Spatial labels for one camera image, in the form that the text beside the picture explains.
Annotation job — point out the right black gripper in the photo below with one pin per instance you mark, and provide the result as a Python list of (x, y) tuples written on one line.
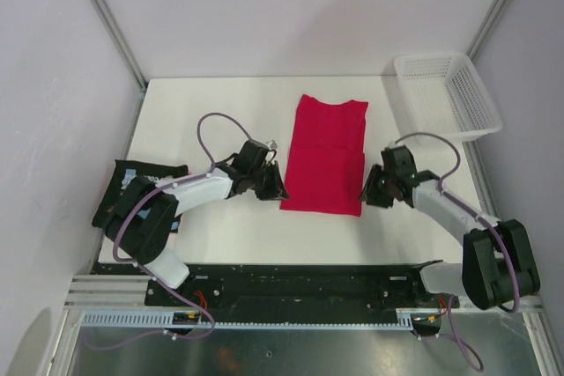
[(384, 202)]

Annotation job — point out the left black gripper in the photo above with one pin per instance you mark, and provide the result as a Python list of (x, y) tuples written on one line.
[(276, 191)]

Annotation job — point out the red t-shirt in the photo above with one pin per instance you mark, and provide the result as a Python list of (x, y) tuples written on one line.
[(326, 159)]

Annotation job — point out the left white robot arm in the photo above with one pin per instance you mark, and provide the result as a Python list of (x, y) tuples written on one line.
[(140, 221)]

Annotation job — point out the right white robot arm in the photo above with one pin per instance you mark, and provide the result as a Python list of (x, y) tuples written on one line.
[(497, 268)]

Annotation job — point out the white plastic basket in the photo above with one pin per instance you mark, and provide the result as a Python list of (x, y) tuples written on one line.
[(443, 94)]

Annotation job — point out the folded black printed t-shirt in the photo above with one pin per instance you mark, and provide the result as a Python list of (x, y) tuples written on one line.
[(124, 173)]

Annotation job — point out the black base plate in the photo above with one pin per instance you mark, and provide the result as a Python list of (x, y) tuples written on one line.
[(396, 285)]

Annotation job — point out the slotted cable duct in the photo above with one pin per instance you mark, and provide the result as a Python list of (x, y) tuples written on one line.
[(398, 321)]

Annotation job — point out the left aluminium corner post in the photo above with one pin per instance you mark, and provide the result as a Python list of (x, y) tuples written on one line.
[(116, 35)]

